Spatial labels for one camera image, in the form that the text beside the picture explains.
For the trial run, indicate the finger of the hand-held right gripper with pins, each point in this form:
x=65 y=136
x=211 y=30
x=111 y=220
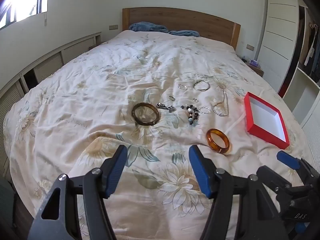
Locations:
x=271 y=177
x=287 y=158

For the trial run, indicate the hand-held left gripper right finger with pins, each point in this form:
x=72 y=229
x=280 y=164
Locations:
x=201 y=172

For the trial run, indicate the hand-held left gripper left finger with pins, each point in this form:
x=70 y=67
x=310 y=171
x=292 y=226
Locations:
x=115 y=172

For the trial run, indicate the amber bangle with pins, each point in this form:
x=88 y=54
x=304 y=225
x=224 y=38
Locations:
x=226 y=147

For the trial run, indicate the red jewelry box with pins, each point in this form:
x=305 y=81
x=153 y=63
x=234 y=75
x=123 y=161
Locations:
x=248 y=120

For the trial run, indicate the dark brown bangle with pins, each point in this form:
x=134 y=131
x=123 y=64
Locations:
x=134 y=117

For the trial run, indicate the white open shelf unit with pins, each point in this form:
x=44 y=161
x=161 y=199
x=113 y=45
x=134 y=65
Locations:
x=305 y=92

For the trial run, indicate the large silver bangle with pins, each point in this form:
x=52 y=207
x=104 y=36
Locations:
x=201 y=89

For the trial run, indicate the floral bed blanket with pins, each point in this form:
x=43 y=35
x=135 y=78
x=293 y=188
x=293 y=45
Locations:
x=100 y=85

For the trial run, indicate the wooden nightstand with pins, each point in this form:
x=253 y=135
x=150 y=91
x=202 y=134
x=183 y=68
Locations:
x=257 y=70

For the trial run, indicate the purple box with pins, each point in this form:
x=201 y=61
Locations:
x=254 y=62

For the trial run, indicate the hanging clothes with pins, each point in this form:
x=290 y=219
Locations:
x=310 y=47

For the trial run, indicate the white wardrobe door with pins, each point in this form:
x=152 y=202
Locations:
x=280 y=30

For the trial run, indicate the blue folded towel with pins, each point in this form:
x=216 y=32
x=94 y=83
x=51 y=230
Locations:
x=183 y=33

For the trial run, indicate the blue folded blanket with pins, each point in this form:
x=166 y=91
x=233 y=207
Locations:
x=147 y=27

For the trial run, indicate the wooden headboard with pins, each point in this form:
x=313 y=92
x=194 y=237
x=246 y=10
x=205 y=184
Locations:
x=190 y=22

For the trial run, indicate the window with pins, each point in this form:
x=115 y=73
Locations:
x=27 y=0

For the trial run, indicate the wall socket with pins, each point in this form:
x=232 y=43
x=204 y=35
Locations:
x=250 y=47
x=113 y=27

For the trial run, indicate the white louvered wall cabinet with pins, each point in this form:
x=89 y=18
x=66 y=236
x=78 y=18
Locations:
x=50 y=62

